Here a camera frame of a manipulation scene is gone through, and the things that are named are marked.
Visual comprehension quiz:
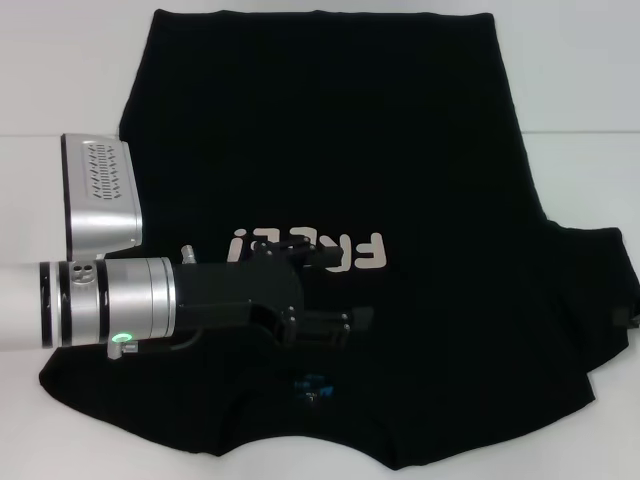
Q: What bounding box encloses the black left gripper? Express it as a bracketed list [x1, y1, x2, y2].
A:
[171, 238, 375, 347]

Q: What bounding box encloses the black t-shirt with FREE print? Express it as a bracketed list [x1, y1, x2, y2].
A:
[38, 7, 640, 459]

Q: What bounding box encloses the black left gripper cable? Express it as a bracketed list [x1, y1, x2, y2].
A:
[106, 242, 201, 360]

